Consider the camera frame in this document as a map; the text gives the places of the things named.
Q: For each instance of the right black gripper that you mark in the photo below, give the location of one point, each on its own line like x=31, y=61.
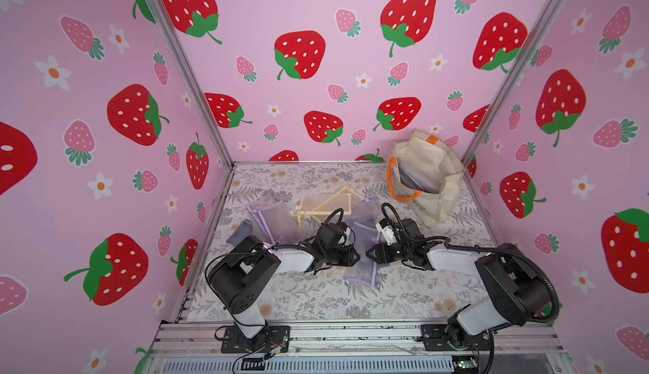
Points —
x=379, y=251

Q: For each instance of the aluminium front rail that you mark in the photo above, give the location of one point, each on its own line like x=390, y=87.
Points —
x=346, y=346

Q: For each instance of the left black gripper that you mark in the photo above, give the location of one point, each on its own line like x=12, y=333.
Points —
x=348, y=257

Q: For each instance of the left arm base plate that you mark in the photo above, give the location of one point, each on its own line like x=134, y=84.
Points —
x=270, y=339

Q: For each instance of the cream mesh pouch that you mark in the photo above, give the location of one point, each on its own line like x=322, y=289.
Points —
x=319, y=206

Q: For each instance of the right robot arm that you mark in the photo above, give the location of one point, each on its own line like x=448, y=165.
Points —
x=518, y=291

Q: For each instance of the large purple mesh pouch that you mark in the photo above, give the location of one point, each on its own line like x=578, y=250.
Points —
x=363, y=272

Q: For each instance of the grey mesh pouch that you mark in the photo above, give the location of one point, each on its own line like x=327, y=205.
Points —
x=416, y=181

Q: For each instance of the grey-blue mesh pouch left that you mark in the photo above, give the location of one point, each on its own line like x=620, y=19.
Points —
x=244, y=230

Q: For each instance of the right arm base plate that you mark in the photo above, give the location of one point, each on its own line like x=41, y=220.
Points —
x=440, y=337

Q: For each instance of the beige canvas bag orange handles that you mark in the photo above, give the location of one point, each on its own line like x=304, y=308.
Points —
x=437, y=161

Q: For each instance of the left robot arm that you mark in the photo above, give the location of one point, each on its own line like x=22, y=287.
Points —
x=239, y=277

